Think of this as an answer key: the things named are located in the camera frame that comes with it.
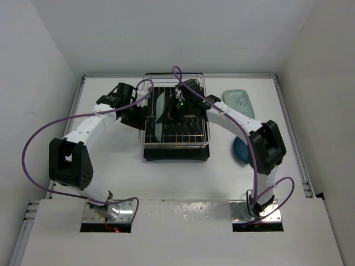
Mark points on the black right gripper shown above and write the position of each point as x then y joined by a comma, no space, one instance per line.
170,112

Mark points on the metal base plate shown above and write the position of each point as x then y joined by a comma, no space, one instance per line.
115,213
240,213

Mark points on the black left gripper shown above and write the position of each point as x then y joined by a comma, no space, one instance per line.
139,121

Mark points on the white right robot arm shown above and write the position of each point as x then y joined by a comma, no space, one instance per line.
265,144

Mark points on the metal wire dish rack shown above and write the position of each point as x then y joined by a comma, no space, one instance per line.
191,132

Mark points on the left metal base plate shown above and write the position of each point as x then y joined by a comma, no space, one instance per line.
115,213

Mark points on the light green rectangular plate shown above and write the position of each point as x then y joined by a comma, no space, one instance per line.
159,111

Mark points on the light green plate with berries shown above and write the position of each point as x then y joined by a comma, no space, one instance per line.
239,100

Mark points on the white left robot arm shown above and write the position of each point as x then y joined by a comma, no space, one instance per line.
69,161

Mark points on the dark blue round plate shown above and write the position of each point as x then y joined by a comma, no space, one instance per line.
240,150

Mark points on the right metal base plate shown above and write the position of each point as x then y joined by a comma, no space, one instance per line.
240,213

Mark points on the black drip tray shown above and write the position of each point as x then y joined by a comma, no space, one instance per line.
177,154

